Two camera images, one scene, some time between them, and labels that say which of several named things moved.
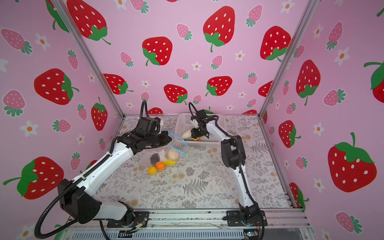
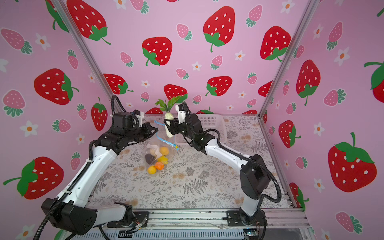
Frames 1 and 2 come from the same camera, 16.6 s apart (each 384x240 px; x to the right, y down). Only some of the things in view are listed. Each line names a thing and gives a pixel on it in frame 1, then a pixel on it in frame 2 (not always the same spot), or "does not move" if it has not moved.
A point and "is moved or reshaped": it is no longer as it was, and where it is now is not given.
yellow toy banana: [169, 162] -> [163, 159]
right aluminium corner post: [300, 30] does not move
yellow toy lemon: [152, 170] does not move
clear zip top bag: [153, 160] is moved or reshaped
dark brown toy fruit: [154, 158] is moved or reshaped
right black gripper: [195, 133] -> [174, 125]
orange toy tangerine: [160, 166] does not move
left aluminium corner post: [91, 59] does not move
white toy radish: [187, 134] is moved or reshaped
